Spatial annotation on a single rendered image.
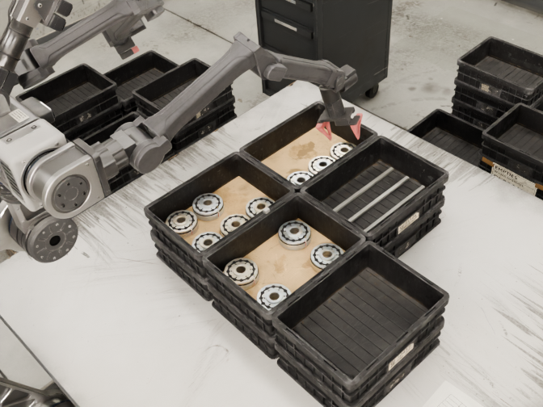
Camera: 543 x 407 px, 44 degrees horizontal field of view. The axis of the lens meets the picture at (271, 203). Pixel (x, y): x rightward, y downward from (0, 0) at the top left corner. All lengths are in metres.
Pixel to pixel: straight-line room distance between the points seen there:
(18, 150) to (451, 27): 3.80
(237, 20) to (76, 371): 3.40
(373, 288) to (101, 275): 0.91
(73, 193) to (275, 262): 0.80
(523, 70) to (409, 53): 1.17
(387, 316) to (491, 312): 0.37
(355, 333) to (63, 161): 0.92
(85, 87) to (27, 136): 2.10
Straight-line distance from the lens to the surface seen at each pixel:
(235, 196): 2.31
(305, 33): 3.51
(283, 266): 2.07
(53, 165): 1.50
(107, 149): 1.52
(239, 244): 2.06
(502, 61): 3.66
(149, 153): 1.55
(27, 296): 2.37
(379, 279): 2.05
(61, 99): 3.59
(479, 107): 3.49
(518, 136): 3.17
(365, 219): 2.21
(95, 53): 4.90
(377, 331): 1.93
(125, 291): 2.27
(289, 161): 2.43
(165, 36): 4.95
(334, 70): 2.00
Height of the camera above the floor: 2.40
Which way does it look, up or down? 44 degrees down
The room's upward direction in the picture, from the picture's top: 5 degrees counter-clockwise
